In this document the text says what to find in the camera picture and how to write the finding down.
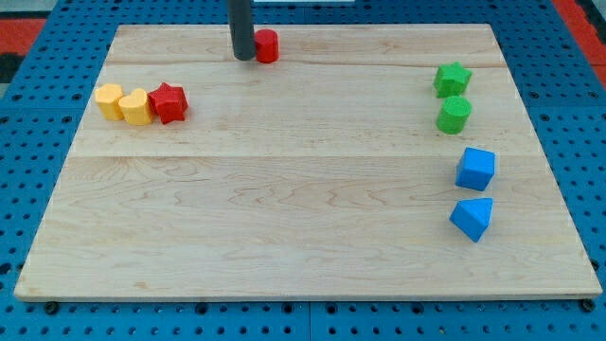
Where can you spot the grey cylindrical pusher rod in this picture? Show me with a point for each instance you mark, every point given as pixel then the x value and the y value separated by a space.
pixel 241 24

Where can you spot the red cylinder block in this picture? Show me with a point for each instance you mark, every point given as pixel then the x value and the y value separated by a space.
pixel 267 45

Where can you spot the red star block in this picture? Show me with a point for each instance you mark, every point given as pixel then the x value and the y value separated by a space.
pixel 169 102

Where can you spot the green star block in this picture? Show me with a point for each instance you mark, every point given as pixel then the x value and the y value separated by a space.
pixel 451 79

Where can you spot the yellow heart block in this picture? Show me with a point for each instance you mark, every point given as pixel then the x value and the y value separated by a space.
pixel 136 108

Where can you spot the yellow hexagon block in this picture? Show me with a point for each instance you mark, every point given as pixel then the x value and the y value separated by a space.
pixel 107 97

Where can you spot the light wooden board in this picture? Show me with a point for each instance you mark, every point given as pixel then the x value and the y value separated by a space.
pixel 320 177

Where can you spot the green cylinder block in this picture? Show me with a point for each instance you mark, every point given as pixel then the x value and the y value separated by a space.
pixel 453 115

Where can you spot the blue cube block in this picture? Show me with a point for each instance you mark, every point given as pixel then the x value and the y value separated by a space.
pixel 475 169

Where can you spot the blue triangular prism block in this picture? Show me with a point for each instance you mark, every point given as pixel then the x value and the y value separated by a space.
pixel 472 217

